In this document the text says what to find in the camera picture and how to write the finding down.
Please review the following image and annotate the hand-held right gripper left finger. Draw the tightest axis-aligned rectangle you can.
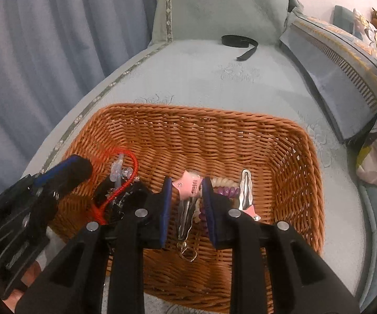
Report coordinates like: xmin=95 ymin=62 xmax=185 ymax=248
xmin=15 ymin=176 xmax=173 ymax=314

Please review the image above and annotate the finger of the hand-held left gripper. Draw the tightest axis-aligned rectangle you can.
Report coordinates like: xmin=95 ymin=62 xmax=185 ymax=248
xmin=33 ymin=155 xmax=93 ymax=200
xmin=94 ymin=181 xmax=133 ymax=226

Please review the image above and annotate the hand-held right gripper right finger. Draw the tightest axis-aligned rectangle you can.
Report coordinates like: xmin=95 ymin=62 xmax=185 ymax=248
xmin=201 ymin=177 xmax=361 ymax=314

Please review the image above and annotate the pink star hair clip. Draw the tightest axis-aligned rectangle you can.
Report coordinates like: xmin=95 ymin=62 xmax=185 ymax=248
xmin=172 ymin=170 xmax=204 ymax=241
xmin=239 ymin=169 xmax=263 ymax=222

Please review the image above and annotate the purple spiral hair tie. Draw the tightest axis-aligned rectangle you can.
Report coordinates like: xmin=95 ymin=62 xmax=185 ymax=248
xmin=198 ymin=186 xmax=240 ymax=223

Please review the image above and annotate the cream spiral hair tie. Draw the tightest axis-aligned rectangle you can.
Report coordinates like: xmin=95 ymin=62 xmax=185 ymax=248
xmin=188 ymin=169 xmax=232 ymax=223

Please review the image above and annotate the red cord bracelet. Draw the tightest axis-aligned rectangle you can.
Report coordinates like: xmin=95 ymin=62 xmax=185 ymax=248
xmin=92 ymin=148 xmax=141 ymax=226

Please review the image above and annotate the brown wicker basket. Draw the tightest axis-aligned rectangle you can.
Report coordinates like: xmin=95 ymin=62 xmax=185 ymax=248
xmin=46 ymin=103 xmax=326 ymax=313

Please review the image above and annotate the person's left hand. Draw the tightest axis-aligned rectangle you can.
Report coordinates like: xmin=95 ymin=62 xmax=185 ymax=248
xmin=3 ymin=262 xmax=44 ymax=313

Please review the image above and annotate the blue curtain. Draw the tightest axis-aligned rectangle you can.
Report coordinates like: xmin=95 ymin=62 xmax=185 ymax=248
xmin=0 ymin=0 xmax=158 ymax=203

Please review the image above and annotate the striped blue patterned cushion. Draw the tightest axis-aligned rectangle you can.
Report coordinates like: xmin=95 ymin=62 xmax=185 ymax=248
xmin=279 ymin=9 xmax=377 ymax=145

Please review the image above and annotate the small teal cushion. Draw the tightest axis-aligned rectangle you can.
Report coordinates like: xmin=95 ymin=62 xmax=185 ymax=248
xmin=334 ymin=5 xmax=357 ymax=34

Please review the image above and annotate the small floral pillow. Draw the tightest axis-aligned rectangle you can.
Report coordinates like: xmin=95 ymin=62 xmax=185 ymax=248
xmin=353 ymin=8 xmax=377 ymax=60

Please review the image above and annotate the black strap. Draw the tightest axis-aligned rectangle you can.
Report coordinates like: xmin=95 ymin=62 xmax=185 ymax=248
xmin=221 ymin=34 xmax=259 ymax=62

